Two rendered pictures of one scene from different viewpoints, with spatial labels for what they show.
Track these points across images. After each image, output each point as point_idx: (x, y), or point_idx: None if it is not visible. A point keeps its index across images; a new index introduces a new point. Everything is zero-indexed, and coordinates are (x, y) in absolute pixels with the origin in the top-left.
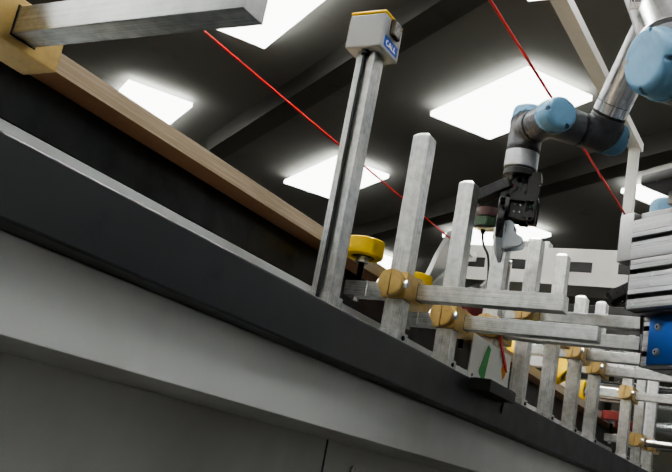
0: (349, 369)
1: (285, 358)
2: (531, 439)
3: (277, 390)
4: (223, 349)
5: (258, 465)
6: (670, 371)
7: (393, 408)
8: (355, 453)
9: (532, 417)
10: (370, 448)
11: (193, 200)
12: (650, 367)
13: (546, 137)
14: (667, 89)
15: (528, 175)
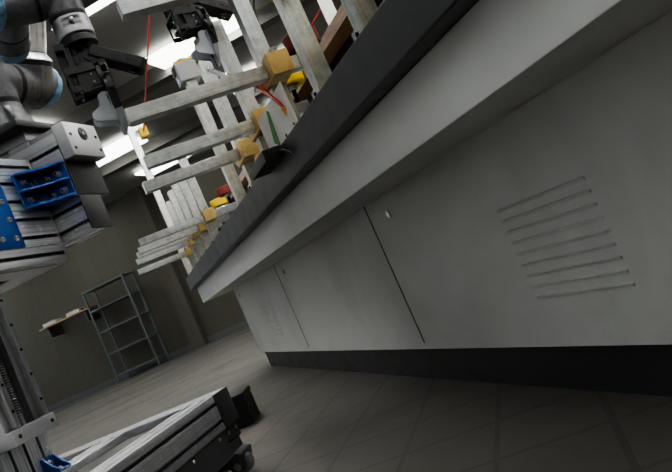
0: (253, 226)
1: (252, 237)
2: (330, 131)
3: (258, 251)
4: (247, 249)
5: (349, 245)
6: (93, 232)
7: (278, 219)
8: (382, 200)
9: (317, 107)
10: (354, 208)
11: None
12: (105, 229)
13: None
14: (41, 108)
15: None
